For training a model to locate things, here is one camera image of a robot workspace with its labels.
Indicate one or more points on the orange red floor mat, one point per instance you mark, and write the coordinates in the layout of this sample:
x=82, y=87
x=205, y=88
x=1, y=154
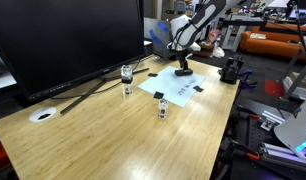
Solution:
x=275, y=89

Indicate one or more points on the short clear glass jar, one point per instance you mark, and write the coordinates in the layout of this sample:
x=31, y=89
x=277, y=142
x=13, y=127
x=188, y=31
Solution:
x=162, y=109

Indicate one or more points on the black monitor stand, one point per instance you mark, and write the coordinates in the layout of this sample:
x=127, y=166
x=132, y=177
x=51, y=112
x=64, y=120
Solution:
x=86, y=96

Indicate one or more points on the tall clear black-banded bottle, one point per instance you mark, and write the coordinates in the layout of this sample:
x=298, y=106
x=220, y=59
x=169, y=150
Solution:
x=127, y=80

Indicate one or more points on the laptop with lit screen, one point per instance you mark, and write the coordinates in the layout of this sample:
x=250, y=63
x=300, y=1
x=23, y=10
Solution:
x=301, y=13

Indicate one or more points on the large black monitor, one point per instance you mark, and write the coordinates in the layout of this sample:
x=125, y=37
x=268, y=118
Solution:
x=66, y=40

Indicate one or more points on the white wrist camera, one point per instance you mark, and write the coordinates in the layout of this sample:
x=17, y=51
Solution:
x=195, y=46

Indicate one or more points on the black clamped camera mount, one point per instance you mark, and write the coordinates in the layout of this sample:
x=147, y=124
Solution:
x=231, y=70

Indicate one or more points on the white board sheet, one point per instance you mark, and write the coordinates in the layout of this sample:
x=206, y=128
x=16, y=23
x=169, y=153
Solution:
x=173, y=87

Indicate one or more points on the black whiteboard eraser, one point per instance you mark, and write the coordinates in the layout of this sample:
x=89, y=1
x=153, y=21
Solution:
x=183, y=72

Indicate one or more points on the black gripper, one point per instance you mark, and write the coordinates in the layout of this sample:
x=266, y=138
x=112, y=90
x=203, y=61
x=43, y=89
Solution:
x=182, y=55

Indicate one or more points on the white device with cyan light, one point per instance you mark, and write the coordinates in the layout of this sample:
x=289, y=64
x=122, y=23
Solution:
x=294, y=130

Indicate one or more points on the black tape square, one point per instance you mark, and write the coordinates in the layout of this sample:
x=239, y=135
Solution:
x=158, y=95
x=152, y=75
x=198, y=89

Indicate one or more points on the orange sofa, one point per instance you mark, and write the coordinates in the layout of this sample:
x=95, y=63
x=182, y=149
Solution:
x=273, y=43

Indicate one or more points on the white drawer cabinet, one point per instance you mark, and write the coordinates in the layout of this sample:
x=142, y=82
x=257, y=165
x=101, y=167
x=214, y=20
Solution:
x=233, y=38

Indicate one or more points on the grey panel with blue tape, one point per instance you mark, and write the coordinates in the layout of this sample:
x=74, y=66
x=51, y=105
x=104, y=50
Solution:
x=158, y=38

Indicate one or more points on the blue hand clamp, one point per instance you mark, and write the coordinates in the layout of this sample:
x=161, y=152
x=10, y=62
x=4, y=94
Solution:
x=248, y=81

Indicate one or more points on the aluminium extrusion rail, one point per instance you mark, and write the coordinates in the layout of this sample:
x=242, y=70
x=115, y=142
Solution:
x=283, y=155

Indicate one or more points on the silver metal bracket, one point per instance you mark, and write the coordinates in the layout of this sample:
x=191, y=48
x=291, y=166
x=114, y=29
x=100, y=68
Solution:
x=268, y=120

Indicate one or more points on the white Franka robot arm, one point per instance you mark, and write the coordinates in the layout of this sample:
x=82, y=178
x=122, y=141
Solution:
x=183, y=31

